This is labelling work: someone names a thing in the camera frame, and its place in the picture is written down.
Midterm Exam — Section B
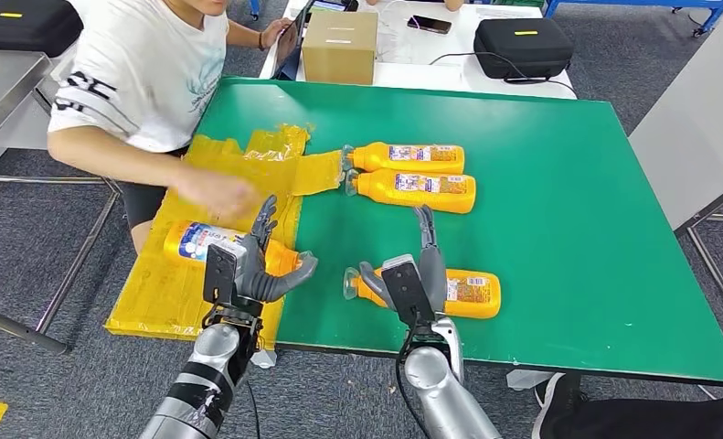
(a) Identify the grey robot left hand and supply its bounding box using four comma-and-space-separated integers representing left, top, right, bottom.
235, 195, 319, 304

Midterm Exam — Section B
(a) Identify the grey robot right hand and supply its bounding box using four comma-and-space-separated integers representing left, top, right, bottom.
358, 204, 449, 313

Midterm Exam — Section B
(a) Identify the orange detergent bottle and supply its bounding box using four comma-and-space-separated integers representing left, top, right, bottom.
343, 266, 502, 320
341, 142, 466, 175
163, 219, 304, 280
344, 168, 477, 215

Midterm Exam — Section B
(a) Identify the yellow taped mat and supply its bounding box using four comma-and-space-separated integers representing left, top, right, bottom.
104, 123, 346, 351

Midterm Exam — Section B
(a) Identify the dark tablet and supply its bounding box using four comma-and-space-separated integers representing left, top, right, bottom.
274, 0, 315, 81

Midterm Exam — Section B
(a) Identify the person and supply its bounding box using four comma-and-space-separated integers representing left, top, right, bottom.
367, 0, 464, 12
47, 0, 302, 256

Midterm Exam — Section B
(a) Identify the brown cardboard box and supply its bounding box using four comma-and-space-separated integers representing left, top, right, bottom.
302, 10, 379, 86

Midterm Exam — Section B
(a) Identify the black zip case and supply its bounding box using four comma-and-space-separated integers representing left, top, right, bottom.
0, 0, 85, 59
473, 17, 575, 81

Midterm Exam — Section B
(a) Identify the person's leg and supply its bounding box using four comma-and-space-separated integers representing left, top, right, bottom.
530, 370, 723, 439

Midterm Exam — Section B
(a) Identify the black smartphone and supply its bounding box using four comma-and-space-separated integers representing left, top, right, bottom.
407, 15, 453, 36

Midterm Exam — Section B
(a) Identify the dark electronic device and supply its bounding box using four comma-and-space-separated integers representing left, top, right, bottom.
309, 0, 360, 14

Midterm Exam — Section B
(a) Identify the grey table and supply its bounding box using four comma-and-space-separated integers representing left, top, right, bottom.
628, 15, 723, 340

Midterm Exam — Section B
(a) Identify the steel table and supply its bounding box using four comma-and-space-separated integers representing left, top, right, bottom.
0, 49, 123, 356

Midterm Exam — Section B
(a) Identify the blue metal rack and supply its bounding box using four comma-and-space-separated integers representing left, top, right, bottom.
542, 0, 723, 38

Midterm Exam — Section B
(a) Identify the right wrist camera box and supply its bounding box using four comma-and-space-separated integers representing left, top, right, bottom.
380, 254, 437, 328

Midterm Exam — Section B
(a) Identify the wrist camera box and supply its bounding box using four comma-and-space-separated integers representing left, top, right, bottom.
380, 254, 437, 328
203, 243, 249, 307

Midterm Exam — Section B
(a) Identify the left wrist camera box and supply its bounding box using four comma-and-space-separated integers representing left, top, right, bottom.
203, 243, 249, 307

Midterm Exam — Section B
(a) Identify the black cable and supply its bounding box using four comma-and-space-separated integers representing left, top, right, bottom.
429, 51, 579, 98

